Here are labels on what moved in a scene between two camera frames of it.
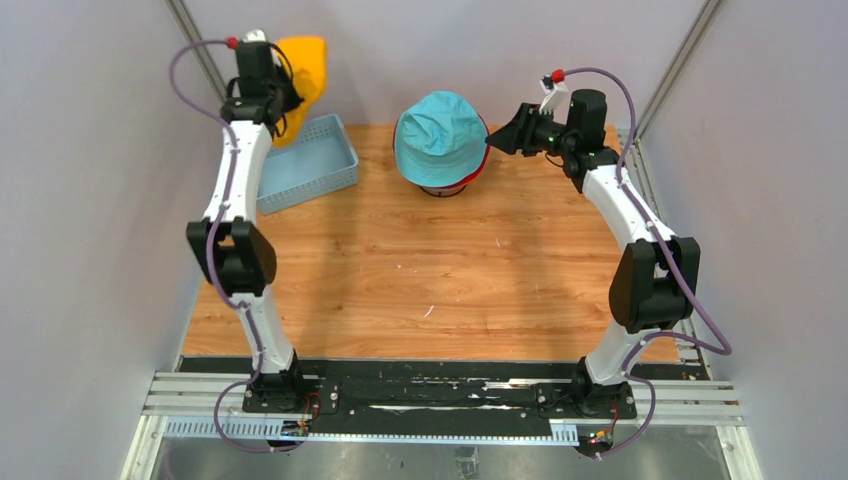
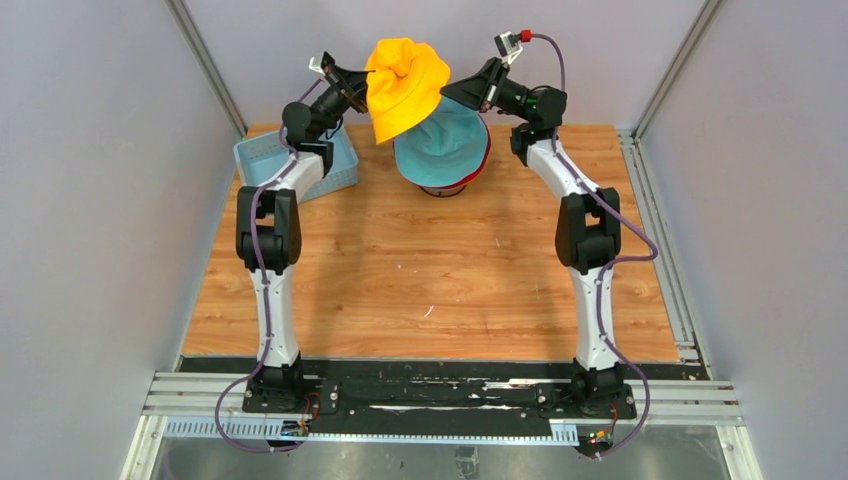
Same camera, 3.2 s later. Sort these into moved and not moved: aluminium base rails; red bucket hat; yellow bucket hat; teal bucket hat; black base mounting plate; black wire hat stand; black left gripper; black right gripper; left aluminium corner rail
Moved: black left gripper; yellow bucket hat; black right gripper; red bucket hat
Not moved: aluminium base rails; teal bucket hat; black wire hat stand; left aluminium corner rail; black base mounting plate
